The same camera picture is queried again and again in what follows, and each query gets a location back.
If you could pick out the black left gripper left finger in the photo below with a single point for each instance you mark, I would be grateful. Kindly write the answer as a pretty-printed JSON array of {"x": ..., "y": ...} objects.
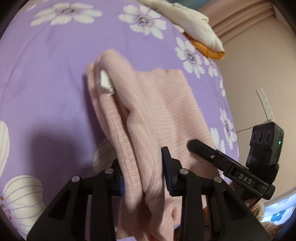
[{"x": 111, "y": 181}]

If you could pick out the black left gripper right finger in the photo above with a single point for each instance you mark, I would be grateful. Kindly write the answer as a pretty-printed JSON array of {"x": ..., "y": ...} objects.
[{"x": 179, "y": 181}]

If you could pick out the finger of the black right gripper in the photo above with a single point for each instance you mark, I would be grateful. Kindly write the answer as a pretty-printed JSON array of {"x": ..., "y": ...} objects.
[{"x": 215, "y": 157}]

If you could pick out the pink striped knit garment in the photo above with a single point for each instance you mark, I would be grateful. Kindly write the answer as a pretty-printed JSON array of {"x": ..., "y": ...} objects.
[{"x": 140, "y": 112}]

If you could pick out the fluffy beige sleeve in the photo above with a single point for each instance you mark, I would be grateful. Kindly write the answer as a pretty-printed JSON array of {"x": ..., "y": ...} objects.
[{"x": 257, "y": 208}]

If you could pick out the purple floral bed sheet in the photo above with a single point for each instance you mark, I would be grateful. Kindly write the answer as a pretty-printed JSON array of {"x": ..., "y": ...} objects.
[{"x": 49, "y": 130}]

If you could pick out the pink curtain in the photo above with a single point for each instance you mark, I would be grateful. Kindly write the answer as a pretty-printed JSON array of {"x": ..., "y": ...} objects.
[{"x": 229, "y": 18}]

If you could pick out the black camera box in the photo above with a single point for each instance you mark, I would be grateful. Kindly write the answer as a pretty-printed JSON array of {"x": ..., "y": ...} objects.
[{"x": 265, "y": 149}]

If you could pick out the white wall socket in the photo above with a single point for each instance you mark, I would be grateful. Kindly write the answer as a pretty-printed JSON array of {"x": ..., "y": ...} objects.
[{"x": 265, "y": 104}]

